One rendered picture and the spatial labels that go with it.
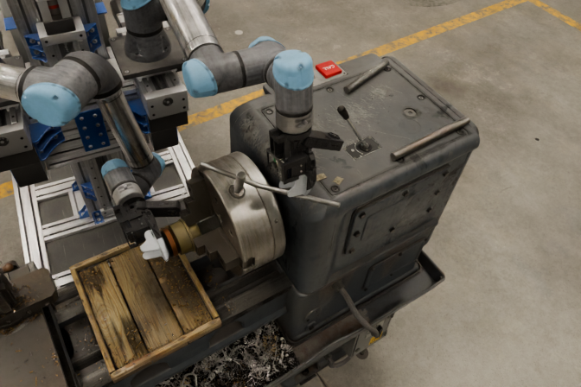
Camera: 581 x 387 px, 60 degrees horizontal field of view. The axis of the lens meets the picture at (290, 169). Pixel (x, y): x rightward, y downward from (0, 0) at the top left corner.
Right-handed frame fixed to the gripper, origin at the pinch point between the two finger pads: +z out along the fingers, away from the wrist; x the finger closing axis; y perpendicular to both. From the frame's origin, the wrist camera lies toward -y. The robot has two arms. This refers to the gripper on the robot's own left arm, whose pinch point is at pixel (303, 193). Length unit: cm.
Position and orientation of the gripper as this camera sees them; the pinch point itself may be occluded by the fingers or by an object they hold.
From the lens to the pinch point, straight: 117.3
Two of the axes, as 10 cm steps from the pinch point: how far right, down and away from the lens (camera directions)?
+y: -8.5, 3.6, -4.0
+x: 5.3, 5.4, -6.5
